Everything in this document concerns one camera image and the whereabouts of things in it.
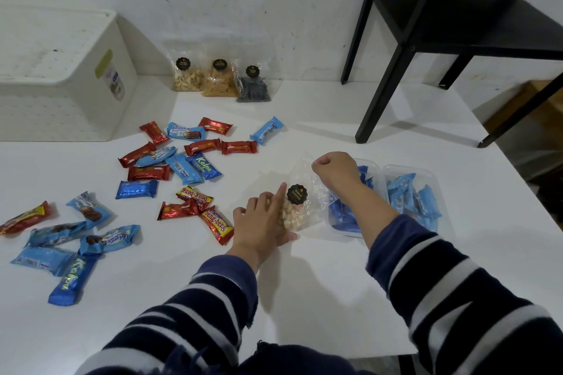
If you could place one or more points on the black metal shelf rack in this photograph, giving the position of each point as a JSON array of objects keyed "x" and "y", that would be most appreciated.
[{"x": 444, "y": 18}]

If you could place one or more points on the blue and white snack packet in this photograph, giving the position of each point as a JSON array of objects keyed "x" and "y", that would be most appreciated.
[{"x": 267, "y": 130}]

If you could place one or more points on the clear bag of golden sticks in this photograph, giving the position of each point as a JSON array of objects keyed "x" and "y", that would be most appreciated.
[{"x": 219, "y": 80}]

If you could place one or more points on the clear bag of dark snacks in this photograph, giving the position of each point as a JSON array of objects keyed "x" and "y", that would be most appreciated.
[{"x": 253, "y": 87}]

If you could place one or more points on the person's dark navy clothing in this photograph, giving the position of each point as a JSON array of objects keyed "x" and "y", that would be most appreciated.
[{"x": 299, "y": 361}]

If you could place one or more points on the yellow and red snack packet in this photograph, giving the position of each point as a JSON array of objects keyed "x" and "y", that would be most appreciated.
[
  {"x": 217, "y": 224},
  {"x": 24, "y": 217},
  {"x": 195, "y": 196}
]

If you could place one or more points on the brown wooden box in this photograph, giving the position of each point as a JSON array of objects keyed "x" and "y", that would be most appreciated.
[{"x": 534, "y": 124}]

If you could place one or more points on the person's right hand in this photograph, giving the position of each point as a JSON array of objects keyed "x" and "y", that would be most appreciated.
[{"x": 338, "y": 172}]

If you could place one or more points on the person's left forearm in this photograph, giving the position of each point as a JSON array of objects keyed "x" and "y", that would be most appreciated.
[{"x": 198, "y": 313}]

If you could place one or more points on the person's left middle finger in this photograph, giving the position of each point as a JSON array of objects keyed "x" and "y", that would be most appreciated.
[{"x": 265, "y": 203}]

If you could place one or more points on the person's right fingers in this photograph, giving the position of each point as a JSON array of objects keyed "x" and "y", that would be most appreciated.
[{"x": 325, "y": 161}]

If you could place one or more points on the light blue chocolate wafer packet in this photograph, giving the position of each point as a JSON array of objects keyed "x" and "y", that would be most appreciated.
[
  {"x": 184, "y": 132},
  {"x": 109, "y": 239},
  {"x": 90, "y": 207},
  {"x": 55, "y": 233},
  {"x": 156, "y": 156}
]

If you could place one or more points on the clear bag of cashew snacks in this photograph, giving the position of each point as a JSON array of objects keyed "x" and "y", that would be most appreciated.
[{"x": 188, "y": 76}]

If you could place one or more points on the person's left hand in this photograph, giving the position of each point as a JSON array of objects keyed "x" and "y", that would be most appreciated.
[{"x": 257, "y": 232}]

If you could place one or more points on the clear plastic container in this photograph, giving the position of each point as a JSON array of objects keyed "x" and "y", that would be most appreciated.
[
  {"x": 376, "y": 168},
  {"x": 435, "y": 181}
]

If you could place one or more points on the person's right forearm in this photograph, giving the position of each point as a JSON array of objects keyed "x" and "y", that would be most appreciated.
[{"x": 448, "y": 295}]

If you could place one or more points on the pile of dark blue packets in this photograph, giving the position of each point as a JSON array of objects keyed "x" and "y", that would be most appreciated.
[{"x": 343, "y": 216}]

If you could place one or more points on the shiny dark blue snack packet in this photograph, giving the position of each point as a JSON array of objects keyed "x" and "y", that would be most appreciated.
[{"x": 137, "y": 189}]

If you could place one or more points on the person's left thumb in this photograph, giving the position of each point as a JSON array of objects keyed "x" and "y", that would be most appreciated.
[{"x": 288, "y": 237}]

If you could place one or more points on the plain light blue snack packet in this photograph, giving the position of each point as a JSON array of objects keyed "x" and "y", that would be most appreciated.
[
  {"x": 44, "y": 259},
  {"x": 184, "y": 169}
]

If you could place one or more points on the scatter of red snack packets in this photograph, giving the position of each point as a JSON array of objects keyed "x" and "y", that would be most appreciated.
[{"x": 148, "y": 173}]

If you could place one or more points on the white perforated storage box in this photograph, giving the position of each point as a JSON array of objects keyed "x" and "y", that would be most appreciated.
[{"x": 57, "y": 80}]

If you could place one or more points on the dark blue green-lettered snack packet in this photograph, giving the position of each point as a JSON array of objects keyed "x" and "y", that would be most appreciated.
[
  {"x": 204, "y": 166},
  {"x": 72, "y": 280}
]

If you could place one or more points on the pile of light blue packets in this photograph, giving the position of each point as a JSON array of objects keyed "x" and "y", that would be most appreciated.
[{"x": 413, "y": 201}]

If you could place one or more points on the clear bag of pale snacks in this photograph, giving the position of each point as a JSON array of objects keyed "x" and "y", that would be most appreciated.
[{"x": 299, "y": 205}]

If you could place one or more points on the person's left little finger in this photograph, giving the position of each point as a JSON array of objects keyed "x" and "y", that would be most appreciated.
[{"x": 239, "y": 214}]

